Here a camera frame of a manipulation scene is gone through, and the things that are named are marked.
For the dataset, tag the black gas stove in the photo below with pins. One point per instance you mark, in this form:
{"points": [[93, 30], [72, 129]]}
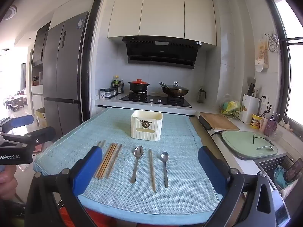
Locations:
{"points": [[153, 99]]}

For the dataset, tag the clear spice jar white label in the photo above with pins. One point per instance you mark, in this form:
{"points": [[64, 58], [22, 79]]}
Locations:
{"points": [[102, 94]]}

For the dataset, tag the dark tall cabinet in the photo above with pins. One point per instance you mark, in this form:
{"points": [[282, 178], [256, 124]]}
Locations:
{"points": [[40, 47]]}

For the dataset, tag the steel ladle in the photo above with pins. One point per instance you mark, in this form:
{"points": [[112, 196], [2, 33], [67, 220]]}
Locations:
{"points": [[163, 85]]}

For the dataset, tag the row of black-capped spice jars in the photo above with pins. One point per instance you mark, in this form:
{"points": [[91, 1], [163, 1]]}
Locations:
{"points": [[111, 92]]}

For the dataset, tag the white knife block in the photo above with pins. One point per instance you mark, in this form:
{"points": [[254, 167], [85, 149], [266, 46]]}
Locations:
{"points": [[248, 108]]}

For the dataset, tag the window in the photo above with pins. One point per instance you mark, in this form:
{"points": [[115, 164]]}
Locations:
{"points": [[294, 75]]}

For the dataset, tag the dark sauce bottle yellow label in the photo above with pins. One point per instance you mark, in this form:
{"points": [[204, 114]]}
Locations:
{"points": [[115, 85]]}

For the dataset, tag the wooden cutting board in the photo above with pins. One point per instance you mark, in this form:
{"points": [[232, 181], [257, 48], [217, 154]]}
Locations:
{"points": [[219, 121]]}

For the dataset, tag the knives in block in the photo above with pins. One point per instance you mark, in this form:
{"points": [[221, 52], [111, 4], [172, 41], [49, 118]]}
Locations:
{"points": [[251, 88]]}

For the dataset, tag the pink bottle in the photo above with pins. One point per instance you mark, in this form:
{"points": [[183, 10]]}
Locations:
{"points": [[263, 124]]}

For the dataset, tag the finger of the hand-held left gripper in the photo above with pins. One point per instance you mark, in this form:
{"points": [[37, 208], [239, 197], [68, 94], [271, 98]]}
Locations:
{"points": [[22, 120], [45, 133]]}

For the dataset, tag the small steel spoon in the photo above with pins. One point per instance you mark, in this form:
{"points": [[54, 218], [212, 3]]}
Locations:
{"points": [[164, 156]]}

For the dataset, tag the dining table and chairs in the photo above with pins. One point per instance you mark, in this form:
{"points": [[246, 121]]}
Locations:
{"points": [[16, 101]]}

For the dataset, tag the purple soap dispenser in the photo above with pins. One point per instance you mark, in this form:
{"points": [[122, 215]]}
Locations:
{"points": [[271, 126]]}

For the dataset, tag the cream ribbed utensil holder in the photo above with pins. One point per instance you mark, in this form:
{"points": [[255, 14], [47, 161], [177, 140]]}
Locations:
{"points": [[151, 127]]}

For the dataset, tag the black clay pot red lid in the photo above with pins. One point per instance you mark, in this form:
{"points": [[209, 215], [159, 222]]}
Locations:
{"points": [[138, 86]]}

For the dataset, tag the light blue towel mat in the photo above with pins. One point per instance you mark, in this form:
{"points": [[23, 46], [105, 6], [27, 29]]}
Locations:
{"points": [[142, 203]]}

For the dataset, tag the round ceiling vent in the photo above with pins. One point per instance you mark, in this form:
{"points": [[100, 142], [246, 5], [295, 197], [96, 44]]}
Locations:
{"points": [[10, 13]]}

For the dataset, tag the dark wok with glass lid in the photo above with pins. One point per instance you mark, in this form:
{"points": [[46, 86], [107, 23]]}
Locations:
{"points": [[176, 91]]}

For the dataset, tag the large steel spoon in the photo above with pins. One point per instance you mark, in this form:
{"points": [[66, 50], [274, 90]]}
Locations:
{"points": [[138, 151]]}

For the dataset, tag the bundle of wooden chopsticks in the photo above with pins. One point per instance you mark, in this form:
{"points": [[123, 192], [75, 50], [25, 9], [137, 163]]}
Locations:
{"points": [[111, 156]]}

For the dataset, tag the green cutting board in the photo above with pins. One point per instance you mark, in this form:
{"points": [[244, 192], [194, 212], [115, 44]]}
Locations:
{"points": [[241, 144]]}

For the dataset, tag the black range hood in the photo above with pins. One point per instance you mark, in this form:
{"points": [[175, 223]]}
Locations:
{"points": [[161, 52]]}

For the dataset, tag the garlic bulbs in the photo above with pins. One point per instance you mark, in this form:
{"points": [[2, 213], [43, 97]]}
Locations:
{"points": [[286, 124]]}

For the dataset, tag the person's left hand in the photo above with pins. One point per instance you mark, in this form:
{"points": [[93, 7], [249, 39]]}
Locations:
{"points": [[7, 184]]}

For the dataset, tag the dark glass kettle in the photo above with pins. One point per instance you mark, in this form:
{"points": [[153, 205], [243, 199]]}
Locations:
{"points": [[201, 95]]}

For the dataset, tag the grey refrigerator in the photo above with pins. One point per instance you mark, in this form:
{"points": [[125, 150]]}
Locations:
{"points": [[61, 75]]}

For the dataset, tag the cardboard box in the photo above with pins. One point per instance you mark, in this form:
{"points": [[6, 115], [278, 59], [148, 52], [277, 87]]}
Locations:
{"points": [[42, 118]]}

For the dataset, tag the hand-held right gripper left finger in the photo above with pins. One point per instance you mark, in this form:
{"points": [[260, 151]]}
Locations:
{"points": [[88, 167]]}

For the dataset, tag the yellow paper cup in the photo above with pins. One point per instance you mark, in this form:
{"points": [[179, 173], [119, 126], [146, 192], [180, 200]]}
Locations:
{"points": [[256, 121]]}

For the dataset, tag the black tray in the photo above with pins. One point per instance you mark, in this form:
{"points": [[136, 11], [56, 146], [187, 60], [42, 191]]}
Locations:
{"points": [[204, 124]]}

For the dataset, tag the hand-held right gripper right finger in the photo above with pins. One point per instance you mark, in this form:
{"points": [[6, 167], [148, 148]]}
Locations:
{"points": [[210, 170]]}

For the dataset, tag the yellow green plastic bag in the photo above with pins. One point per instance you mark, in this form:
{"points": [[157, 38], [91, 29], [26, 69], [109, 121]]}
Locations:
{"points": [[230, 106]]}

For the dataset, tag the hanging printed packet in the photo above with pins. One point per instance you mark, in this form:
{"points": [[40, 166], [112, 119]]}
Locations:
{"points": [[261, 52]]}

